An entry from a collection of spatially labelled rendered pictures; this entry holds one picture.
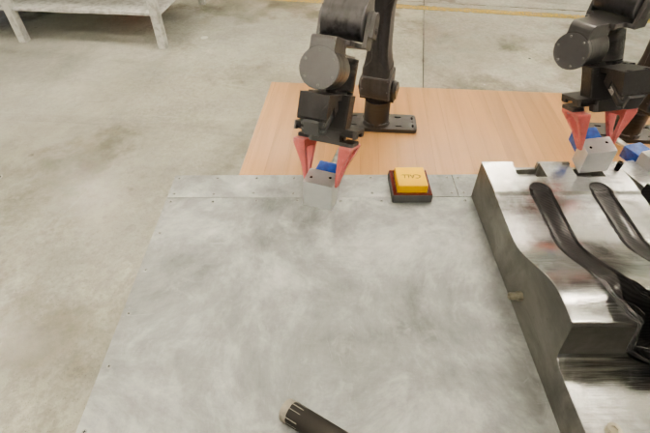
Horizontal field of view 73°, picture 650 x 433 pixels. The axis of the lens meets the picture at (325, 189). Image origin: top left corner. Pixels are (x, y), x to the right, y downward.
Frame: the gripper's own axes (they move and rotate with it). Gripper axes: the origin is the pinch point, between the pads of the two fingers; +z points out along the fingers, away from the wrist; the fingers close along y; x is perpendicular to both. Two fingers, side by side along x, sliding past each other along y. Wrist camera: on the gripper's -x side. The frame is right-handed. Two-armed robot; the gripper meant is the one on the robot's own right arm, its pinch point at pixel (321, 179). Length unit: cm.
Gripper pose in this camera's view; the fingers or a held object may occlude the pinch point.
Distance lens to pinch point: 72.0
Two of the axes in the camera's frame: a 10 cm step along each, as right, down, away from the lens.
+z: -1.5, 9.5, 2.7
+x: 2.9, -2.2, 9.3
